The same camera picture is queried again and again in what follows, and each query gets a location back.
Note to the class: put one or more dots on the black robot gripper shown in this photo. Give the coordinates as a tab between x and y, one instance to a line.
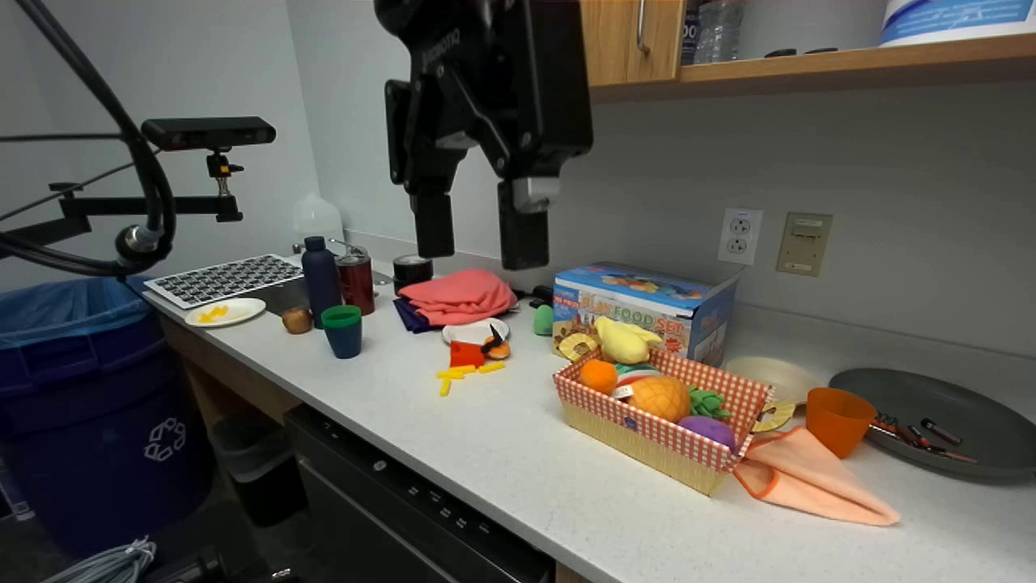
497	75

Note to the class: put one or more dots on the wooden cabinet door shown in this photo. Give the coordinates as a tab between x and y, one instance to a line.
633	42

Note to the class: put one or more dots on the coral pink cloth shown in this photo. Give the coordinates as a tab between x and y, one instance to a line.
458	296

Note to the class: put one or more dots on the black cylinder can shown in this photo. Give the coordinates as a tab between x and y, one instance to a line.
413	275

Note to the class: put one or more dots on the small black object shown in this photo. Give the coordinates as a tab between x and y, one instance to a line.
537	293

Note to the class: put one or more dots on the small white round plate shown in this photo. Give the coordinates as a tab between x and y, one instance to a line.
472	332

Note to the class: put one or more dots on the green round toy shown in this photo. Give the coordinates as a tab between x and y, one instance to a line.
544	321

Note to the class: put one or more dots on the dark blue cloth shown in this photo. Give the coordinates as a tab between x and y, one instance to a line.
408	317

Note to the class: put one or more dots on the small brown toy piece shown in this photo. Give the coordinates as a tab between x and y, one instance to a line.
499	350

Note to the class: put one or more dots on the red toy block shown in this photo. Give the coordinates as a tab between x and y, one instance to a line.
467	354

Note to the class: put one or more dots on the dark red jar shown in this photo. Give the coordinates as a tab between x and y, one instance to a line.
356	284

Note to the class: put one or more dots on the yellow toy fries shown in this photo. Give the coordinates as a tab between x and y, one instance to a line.
467	373

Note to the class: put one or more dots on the tan sliced toy food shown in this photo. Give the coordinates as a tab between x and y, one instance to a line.
576	344

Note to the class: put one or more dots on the translucent white jug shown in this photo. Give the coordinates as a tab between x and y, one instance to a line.
316	215

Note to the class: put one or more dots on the dark blue bottle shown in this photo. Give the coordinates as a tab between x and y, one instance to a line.
318	281

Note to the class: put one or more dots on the green cup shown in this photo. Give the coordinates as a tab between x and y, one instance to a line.
343	332

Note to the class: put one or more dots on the colourful toy cardboard box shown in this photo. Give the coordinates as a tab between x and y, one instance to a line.
649	303

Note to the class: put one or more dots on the orange toy fruit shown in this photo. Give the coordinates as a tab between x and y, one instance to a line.
596	373

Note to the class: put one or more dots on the small brown round toy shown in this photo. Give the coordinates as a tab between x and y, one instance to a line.
295	321

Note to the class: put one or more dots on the white red toy slice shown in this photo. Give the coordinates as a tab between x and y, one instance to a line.
629	382

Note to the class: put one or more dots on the yellow orange toy mango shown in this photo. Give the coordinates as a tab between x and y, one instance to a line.
663	398

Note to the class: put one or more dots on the white oval plate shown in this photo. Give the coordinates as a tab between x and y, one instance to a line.
243	314

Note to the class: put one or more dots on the white power outlet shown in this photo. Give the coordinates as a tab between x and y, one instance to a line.
740	239

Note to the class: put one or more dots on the red checkered basket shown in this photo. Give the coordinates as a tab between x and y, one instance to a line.
649	442

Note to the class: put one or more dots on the yellow toy food piece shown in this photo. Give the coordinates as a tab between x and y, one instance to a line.
214	317

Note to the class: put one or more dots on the green toy vegetable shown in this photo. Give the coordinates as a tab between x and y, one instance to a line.
707	402

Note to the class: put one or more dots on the black dishwasher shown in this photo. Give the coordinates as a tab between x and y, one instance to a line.
400	519

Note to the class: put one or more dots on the purple toy eggplant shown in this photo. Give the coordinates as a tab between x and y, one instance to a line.
707	429

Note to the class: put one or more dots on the clear water bottle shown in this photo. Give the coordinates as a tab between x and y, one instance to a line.
717	30

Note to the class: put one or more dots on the small black waste bin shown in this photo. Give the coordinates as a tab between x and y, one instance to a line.
261	471

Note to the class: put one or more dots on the beige round plate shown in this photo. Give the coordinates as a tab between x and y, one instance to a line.
782	377

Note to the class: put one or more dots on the flat black object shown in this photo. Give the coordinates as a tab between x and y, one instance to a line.
822	50
782	50

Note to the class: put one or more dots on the pale yellow toy slice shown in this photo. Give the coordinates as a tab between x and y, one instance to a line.
775	417

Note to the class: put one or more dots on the orange plastic cup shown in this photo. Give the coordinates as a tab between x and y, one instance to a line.
838	423

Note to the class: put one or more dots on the peach cloth napkin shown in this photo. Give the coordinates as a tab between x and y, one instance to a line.
814	486

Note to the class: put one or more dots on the blue recycling bin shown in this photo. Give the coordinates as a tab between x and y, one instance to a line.
93	423

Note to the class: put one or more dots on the reddish brown toy strip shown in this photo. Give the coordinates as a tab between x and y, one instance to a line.
908	439

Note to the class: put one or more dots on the grey plastic bag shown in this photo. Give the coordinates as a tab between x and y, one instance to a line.
108	564

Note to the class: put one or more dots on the dark toy piece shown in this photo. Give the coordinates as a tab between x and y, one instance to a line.
940	431

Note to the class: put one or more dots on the white tub with blue label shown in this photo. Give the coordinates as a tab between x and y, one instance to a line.
957	17

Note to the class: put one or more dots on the dark grey round plate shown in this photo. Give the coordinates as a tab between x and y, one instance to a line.
973	400

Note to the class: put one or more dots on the black bar camera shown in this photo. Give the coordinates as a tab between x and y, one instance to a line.
208	131

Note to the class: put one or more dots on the wooden counter frame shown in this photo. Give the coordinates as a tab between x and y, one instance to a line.
222	377

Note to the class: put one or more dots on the beige wall plate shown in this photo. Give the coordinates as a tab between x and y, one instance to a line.
803	243

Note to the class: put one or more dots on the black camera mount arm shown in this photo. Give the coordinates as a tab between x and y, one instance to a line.
141	205

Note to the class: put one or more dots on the wooden wall cabinet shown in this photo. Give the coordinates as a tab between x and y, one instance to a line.
863	67

